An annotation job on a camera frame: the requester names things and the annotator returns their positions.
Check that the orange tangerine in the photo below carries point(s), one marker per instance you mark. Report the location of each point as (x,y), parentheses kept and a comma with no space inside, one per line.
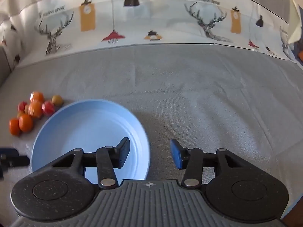
(14,126)
(25,123)

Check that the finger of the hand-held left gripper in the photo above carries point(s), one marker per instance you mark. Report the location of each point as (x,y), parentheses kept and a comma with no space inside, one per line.
(14,160)

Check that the deer and lamp printed cloth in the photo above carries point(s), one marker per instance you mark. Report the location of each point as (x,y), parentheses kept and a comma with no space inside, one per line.
(165,21)

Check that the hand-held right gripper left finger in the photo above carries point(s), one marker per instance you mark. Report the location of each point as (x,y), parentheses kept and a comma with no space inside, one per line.
(124,151)

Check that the light blue bowl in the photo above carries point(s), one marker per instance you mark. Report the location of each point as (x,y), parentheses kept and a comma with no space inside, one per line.
(90,123)

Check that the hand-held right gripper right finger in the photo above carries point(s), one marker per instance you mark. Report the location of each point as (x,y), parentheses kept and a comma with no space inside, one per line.
(176,153)

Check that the red round fruit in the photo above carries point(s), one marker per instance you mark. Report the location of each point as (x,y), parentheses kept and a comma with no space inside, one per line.
(21,106)
(48,107)

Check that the yellow-brown round fruit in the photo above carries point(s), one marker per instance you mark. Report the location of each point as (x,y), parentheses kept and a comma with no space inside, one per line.
(20,114)
(57,100)

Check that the grey fabric sofa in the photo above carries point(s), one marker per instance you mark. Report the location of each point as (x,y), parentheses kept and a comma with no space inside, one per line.
(189,87)

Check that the pale yellow cloth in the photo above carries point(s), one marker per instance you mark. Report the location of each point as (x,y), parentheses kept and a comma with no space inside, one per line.
(296,23)

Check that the plastic-wrapped orange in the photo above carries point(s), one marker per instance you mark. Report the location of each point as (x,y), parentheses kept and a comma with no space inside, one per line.
(37,97)
(35,109)

